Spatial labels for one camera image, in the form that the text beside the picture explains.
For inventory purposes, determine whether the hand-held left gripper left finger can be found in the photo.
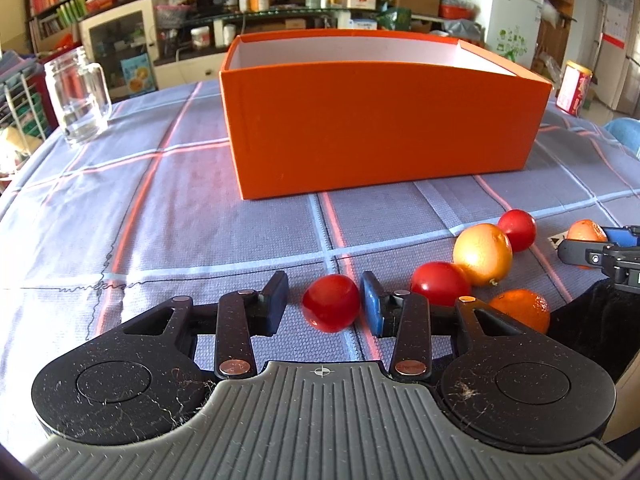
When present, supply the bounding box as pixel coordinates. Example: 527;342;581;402
100;270;291;381

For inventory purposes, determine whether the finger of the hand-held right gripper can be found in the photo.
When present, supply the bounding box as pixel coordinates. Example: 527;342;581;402
602;226;640;249
557;240;608;268

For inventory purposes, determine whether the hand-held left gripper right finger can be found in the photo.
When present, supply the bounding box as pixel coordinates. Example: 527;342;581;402
360;270;543;380

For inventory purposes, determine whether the orange mandarin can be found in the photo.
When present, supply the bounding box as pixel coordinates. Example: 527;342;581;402
487;289;551;335
567;219;608;243

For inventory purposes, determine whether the red tomato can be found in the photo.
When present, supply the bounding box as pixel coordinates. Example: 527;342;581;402
411;261;472;307
301;274;362;333
497;209;537;252

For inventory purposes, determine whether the orange cardboard box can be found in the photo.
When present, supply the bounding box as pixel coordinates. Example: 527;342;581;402
219;29;552;202

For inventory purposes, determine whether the large yellow orange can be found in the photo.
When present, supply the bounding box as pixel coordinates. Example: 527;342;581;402
453;223;514;288

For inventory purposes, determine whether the blue checked tablecloth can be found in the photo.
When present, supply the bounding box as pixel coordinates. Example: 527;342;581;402
0;77;640;461

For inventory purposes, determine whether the red cylindrical can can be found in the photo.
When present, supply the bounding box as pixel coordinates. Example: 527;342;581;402
556;60;594;117

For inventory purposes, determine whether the wooden display cabinet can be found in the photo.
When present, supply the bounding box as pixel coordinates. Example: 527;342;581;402
510;0;576;71

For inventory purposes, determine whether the white chest freezer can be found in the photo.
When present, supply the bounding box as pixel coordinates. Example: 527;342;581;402
448;0;543;68

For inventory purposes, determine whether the white TV cabinet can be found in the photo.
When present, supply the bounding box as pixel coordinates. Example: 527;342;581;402
152;0;481;68

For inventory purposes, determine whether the green bag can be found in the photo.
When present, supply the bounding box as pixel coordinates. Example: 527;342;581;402
377;6;412;31

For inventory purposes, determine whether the clear glass mug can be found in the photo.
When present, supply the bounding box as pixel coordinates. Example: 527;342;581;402
44;46;112;143

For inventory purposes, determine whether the white glass door cabinet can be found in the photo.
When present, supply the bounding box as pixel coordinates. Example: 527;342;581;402
80;0;158;100

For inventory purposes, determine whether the pink plastic basket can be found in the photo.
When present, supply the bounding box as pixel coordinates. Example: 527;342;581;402
156;4;192;26

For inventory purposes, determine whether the bookshelf with books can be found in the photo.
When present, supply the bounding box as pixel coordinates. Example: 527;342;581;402
22;0;91;56

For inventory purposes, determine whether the wall calendar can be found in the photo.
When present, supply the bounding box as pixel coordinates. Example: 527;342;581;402
602;4;628;51

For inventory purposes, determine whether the wire rack with drawers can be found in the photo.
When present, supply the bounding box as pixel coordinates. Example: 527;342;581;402
0;50;51;141

